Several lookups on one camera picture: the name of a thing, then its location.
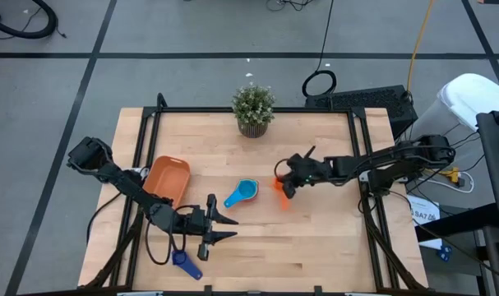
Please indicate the light blue measuring cup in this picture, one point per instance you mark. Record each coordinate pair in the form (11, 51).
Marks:
(246, 190)

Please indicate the white paper label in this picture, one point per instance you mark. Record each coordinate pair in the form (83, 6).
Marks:
(423, 211)

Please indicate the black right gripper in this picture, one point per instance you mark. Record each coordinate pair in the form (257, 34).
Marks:
(310, 170)

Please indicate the black desk bar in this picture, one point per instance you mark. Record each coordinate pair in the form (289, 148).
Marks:
(458, 222)

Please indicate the green plant in striped pot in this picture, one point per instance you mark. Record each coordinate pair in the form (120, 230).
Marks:
(253, 107)

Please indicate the dark blue measuring cup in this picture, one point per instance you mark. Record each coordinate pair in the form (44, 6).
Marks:
(189, 268)

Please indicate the orange plastic basket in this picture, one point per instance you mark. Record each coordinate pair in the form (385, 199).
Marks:
(167, 178)

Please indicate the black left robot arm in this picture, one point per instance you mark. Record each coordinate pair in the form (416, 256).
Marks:
(121, 185)

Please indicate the small blue floor item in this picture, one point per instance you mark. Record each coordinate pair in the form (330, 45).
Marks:
(444, 252)

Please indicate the white lidded bin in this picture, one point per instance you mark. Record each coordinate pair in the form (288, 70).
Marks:
(475, 96)

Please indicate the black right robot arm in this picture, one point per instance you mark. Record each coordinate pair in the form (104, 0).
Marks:
(397, 158)

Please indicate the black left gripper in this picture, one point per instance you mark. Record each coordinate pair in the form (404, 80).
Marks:
(183, 222)

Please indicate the orange measuring cup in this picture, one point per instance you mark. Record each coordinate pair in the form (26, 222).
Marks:
(284, 201)

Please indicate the black computer case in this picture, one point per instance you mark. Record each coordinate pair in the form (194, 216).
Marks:
(368, 100)

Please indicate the yellow power plug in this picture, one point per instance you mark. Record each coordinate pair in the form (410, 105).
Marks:
(452, 174)

